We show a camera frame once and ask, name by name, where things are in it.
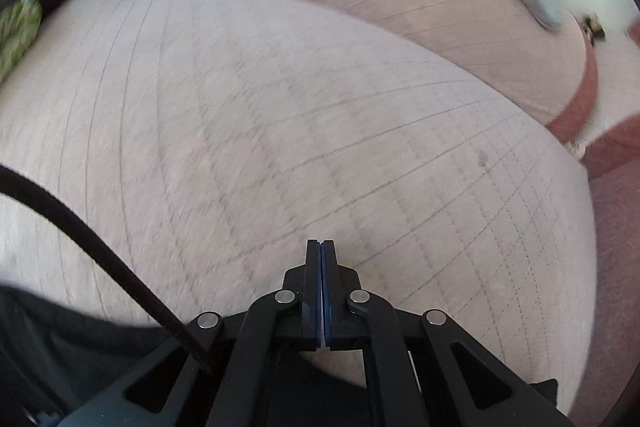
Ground black pants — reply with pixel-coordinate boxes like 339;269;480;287
0;285;369;427

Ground mauve bed sheet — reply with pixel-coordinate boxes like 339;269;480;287
568;116;640;427

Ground beige quilted blanket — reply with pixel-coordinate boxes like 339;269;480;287
0;0;599;427

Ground black cable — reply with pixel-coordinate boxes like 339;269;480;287
0;164;219;377

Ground small black and yellow object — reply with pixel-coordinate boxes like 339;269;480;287
583;13;607;42

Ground green patterned cloth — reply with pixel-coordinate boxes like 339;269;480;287
0;0;46;84

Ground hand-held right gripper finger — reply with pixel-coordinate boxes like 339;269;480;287
322;239;574;427
65;239;322;427

